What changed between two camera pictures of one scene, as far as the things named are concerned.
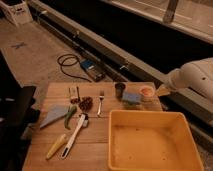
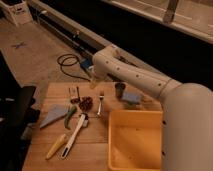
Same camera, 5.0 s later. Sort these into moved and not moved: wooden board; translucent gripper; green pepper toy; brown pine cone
Moved: translucent gripper
Not moved: wooden board; green pepper toy; brown pine cone
